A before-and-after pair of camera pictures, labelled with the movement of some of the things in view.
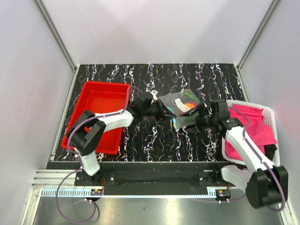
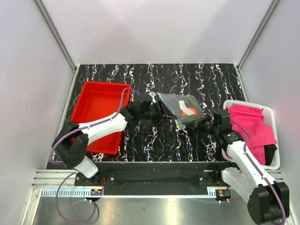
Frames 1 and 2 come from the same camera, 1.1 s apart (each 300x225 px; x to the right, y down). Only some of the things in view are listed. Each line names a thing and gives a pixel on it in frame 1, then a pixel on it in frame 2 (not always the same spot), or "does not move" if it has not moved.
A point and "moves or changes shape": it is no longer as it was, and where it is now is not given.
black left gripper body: [155, 110] does not move
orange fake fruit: [190, 105] moves or changes shape
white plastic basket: [269, 118] does not move
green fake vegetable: [190, 94] -> [193, 101]
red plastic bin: [102, 99] does not move
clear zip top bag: [180, 102] moves or changes shape
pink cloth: [256, 127] does not move
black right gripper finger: [194, 111] -> [195, 122]
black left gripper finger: [166, 109] does not move
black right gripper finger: [192, 128] does not move
